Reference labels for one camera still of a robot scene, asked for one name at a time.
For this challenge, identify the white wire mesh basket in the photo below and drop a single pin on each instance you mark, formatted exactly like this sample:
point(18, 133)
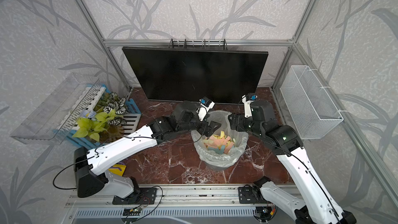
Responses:
point(312, 110)

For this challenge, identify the clear plastic tray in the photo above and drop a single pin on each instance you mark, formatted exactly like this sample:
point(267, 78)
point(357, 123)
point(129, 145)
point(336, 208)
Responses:
point(52, 121)

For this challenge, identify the yellow purple tool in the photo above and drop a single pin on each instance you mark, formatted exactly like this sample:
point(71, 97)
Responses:
point(118, 169)

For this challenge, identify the black flat monitor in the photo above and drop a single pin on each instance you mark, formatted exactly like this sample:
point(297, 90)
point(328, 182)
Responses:
point(170, 74)

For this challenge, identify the round black connector with wires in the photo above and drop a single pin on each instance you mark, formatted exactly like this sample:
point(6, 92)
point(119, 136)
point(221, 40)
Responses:
point(264, 214)

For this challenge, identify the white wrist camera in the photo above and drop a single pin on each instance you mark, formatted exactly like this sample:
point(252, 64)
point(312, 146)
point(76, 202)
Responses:
point(247, 100)
point(205, 106)

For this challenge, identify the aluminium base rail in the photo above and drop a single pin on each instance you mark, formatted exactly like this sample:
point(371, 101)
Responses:
point(174, 195)

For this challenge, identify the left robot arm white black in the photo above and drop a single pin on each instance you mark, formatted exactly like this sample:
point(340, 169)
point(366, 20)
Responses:
point(91, 167)

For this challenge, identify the blue white wooden crate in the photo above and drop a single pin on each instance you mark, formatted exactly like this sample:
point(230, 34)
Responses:
point(132, 119)

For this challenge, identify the black wire rack behind monitor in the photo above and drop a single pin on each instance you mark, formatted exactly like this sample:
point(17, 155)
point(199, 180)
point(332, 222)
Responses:
point(199, 44)

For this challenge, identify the green artificial plant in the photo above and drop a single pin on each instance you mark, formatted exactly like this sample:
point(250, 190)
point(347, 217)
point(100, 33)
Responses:
point(104, 121)

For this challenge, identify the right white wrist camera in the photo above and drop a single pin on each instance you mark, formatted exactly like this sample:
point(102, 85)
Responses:
point(247, 100)

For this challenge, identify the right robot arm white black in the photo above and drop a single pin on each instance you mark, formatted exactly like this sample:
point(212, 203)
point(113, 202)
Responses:
point(317, 206)

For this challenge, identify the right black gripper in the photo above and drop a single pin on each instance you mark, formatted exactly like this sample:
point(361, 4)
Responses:
point(238, 119)

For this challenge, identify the pile of discarded sticky notes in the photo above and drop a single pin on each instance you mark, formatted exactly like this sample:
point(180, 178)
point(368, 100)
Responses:
point(220, 144)

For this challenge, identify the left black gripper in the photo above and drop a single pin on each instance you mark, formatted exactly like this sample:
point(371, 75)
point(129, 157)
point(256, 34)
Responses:
point(209, 131)

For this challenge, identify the small green circuit board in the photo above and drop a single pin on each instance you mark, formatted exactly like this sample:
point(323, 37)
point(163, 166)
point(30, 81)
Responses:
point(132, 211)

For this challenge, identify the grey bin with plastic bag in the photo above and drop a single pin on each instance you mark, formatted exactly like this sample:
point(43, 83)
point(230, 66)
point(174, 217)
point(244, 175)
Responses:
point(215, 161)

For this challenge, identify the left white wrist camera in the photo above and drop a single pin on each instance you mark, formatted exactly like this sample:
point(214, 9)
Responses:
point(205, 106)

